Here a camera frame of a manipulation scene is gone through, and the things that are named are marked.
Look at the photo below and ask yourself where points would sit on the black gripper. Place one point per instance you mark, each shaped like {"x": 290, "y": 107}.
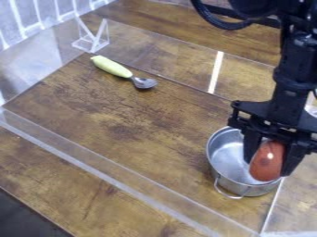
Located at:
{"x": 278, "y": 119}

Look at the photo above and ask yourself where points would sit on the red white toy mushroom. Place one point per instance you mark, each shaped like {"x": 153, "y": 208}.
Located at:
{"x": 266, "y": 163}

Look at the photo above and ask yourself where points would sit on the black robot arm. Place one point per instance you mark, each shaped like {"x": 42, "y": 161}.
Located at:
{"x": 297, "y": 15}

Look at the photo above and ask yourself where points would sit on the silver pot with handles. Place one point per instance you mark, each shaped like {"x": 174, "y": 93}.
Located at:
{"x": 233, "y": 181}

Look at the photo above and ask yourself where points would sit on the yellow handled metal spoon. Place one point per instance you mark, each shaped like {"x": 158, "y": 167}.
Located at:
{"x": 118, "y": 70}

